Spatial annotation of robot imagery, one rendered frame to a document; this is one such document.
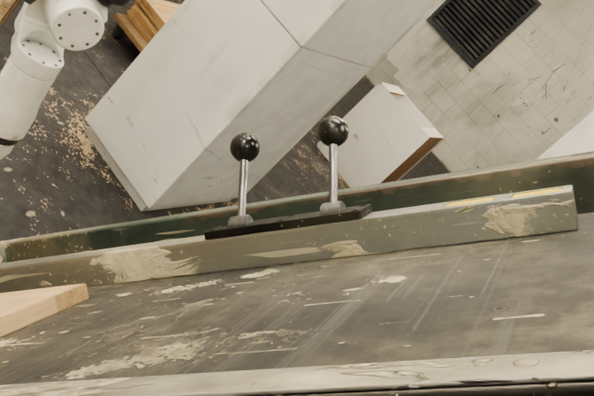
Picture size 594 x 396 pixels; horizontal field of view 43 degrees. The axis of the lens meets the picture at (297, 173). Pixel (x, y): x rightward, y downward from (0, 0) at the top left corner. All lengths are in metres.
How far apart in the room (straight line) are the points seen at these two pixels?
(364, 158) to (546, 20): 3.67
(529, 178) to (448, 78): 7.95
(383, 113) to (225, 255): 4.90
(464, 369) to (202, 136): 3.11
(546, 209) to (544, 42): 8.03
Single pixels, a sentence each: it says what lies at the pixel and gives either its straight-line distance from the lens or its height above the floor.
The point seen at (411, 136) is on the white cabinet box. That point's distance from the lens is 5.68.
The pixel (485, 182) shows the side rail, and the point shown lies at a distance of 1.04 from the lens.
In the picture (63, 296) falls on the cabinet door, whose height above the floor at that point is 1.23.
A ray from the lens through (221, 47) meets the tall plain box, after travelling 3.29.
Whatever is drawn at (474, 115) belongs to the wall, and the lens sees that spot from 8.87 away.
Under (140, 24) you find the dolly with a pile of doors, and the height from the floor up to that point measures 0.17.
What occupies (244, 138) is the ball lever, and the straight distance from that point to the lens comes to 0.94.
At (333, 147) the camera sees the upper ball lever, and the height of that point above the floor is 1.53.
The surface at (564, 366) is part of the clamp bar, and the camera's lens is 0.22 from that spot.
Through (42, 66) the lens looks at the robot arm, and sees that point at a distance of 1.05.
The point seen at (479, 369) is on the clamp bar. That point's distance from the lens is 0.22.
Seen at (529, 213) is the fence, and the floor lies 1.65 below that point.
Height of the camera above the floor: 1.78
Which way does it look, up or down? 20 degrees down
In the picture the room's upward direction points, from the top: 46 degrees clockwise
